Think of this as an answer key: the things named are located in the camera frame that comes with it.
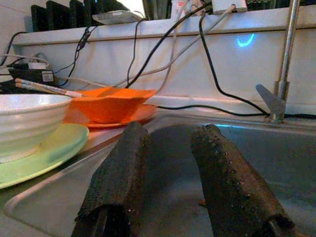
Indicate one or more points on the steel faucet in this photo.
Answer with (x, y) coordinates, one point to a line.
(287, 49)

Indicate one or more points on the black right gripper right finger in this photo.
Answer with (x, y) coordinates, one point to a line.
(234, 182)

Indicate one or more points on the white power box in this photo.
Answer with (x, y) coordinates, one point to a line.
(229, 5)

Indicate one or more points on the orange bowl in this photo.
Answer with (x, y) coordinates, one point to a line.
(108, 106)

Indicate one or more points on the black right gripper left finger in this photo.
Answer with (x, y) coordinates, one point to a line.
(116, 177)

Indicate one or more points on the white ribbed bowl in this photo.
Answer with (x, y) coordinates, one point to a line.
(27, 118)

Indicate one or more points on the black adapter white label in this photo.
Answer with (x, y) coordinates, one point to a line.
(32, 76)

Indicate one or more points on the steel kitchen sink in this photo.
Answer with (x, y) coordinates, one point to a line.
(271, 153)

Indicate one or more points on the white window ledge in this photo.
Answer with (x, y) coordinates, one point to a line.
(247, 24)

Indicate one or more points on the black upright panel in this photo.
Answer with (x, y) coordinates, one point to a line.
(58, 14)
(98, 6)
(77, 12)
(38, 18)

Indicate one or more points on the patterned pale chopstick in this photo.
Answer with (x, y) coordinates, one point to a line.
(37, 85)
(32, 88)

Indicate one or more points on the light green plate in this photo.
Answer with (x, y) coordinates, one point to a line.
(61, 148)

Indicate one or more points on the silver flat device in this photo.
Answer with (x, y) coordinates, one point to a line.
(116, 16)

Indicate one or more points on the white plug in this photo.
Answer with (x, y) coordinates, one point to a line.
(37, 65)

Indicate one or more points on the orange plate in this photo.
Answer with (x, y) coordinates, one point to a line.
(145, 115)

